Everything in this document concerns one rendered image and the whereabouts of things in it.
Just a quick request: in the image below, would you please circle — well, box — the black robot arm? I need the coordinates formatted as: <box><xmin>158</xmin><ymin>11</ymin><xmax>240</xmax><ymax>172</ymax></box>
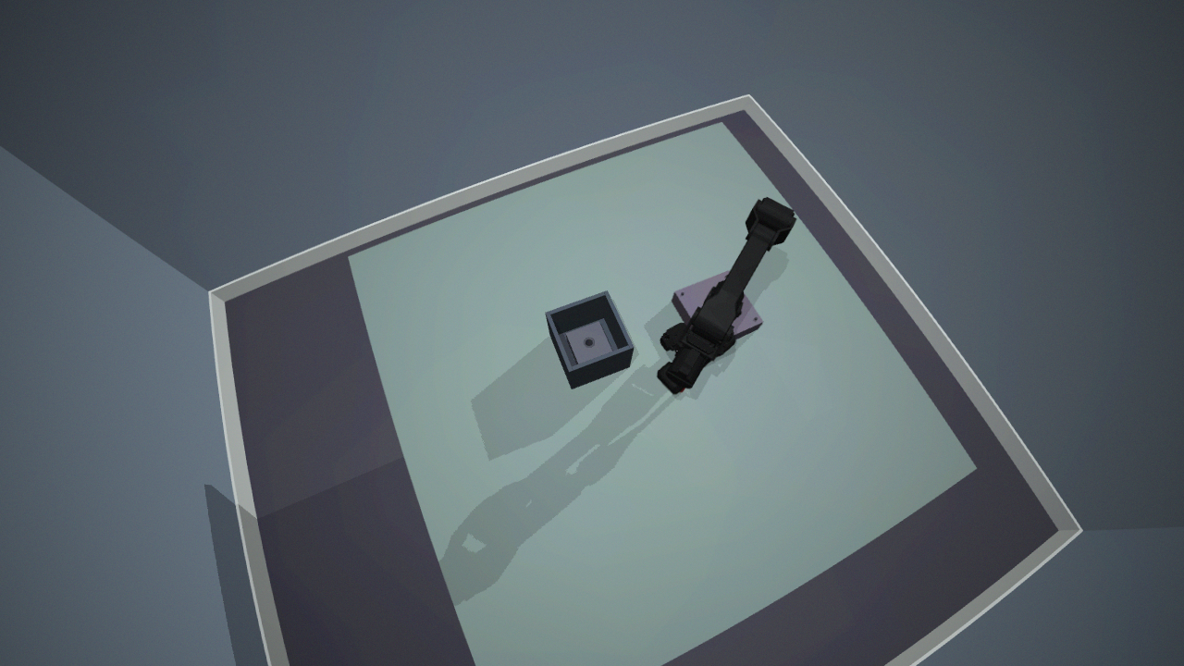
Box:
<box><xmin>659</xmin><ymin>197</ymin><xmax>796</xmax><ymax>389</ymax></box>

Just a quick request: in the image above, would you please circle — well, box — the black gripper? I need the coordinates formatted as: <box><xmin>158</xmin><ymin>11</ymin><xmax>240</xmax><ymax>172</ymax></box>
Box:
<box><xmin>658</xmin><ymin>335</ymin><xmax>736</xmax><ymax>395</ymax></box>

